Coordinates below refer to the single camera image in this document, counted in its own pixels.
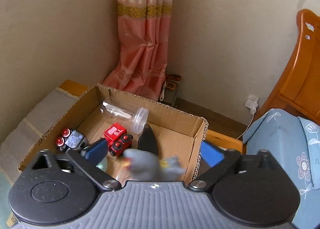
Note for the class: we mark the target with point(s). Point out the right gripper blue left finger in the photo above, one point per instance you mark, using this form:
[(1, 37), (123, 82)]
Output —
[(95, 152)]

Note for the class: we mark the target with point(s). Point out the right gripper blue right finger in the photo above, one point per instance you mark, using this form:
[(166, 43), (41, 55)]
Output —
[(211, 154)]

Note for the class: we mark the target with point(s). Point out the mint green oval case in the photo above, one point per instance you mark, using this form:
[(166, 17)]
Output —
[(103, 164)]

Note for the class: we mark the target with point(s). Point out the grey cat toy car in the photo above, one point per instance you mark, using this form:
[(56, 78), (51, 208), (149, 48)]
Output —
[(146, 166)]

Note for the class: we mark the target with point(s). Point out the tall clear plastic jar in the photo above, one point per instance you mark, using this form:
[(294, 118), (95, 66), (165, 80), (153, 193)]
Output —
[(133, 119)]

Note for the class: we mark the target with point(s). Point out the brown cardboard box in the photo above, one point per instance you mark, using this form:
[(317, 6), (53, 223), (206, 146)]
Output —
[(177, 133)]

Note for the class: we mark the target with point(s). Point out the blue floral bedsheet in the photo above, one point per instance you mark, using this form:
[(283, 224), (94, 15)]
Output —
[(282, 134)]

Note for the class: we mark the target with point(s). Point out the grey teal checked blanket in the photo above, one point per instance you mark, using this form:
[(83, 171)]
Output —
[(17, 144)]

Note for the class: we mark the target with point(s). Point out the blue floral pillow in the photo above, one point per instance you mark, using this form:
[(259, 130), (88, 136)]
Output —
[(311, 130)]

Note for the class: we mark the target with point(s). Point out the wooden headboard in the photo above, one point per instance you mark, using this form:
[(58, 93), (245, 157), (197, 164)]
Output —
[(297, 90)]

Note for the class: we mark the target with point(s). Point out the pink curtain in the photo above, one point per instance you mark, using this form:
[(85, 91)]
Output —
[(143, 32)]

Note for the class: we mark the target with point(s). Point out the white wall charger plug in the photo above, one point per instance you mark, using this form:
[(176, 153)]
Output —
[(252, 105)]

